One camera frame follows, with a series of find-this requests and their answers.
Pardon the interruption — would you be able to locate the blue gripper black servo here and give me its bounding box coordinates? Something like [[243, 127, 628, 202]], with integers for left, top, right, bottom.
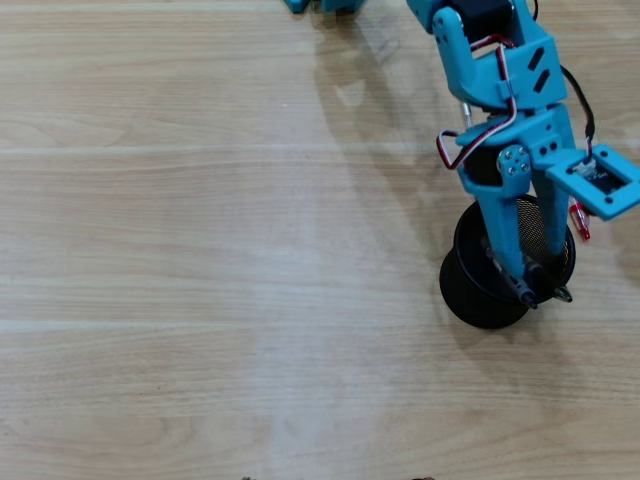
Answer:
[[455, 103, 575, 292]]

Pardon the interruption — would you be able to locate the black clip pen black grip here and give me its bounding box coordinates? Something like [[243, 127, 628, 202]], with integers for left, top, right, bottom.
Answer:
[[522, 260, 574, 304]]

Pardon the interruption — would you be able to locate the clear pen grey grip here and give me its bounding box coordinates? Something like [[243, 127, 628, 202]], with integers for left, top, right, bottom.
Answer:
[[480, 238, 540, 310]]

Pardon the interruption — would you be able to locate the red retractable pen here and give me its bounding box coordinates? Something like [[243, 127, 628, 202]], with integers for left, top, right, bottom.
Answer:
[[569, 202, 592, 242]]

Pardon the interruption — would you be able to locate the black mesh pen holder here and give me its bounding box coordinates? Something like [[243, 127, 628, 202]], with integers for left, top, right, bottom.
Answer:
[[438, 193, 577, 330]]

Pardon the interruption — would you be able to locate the blue mounted wrist camera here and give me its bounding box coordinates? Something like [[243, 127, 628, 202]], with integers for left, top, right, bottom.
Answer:
[[544, 143, 640, 223]]

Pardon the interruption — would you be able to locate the black camera cable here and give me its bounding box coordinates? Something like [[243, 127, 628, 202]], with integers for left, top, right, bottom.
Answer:
[[531, 0, 597, 157]]

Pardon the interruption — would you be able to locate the red white black servo cable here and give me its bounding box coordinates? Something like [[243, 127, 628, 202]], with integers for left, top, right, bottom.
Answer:
[[435, 33, 519, 172]]

